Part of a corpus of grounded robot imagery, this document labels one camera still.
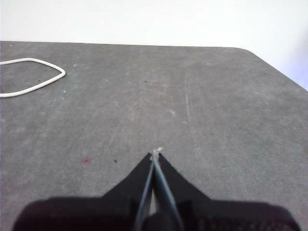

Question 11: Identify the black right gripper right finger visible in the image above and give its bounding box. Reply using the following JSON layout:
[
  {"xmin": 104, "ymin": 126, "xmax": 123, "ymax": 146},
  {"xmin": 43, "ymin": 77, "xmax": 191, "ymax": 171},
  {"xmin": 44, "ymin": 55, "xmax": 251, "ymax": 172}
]
[{"xmin": 155, "ymin": 153, "xmax": 301, "ymax": 231}]

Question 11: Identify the white toaster power cable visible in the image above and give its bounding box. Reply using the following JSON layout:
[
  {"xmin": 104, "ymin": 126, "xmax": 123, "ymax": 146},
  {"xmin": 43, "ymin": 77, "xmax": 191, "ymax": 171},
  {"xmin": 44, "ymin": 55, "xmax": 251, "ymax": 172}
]
[{"xmin": 0, "ymin": 57, "xmax": 66, "ymax": 99}]

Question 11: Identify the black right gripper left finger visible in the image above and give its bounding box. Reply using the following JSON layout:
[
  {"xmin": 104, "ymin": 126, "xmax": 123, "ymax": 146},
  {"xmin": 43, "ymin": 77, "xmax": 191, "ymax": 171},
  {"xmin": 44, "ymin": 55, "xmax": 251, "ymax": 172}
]
[{"xmin": 13, "ymin": 153, "xmax": 154, "ymax": 231}]

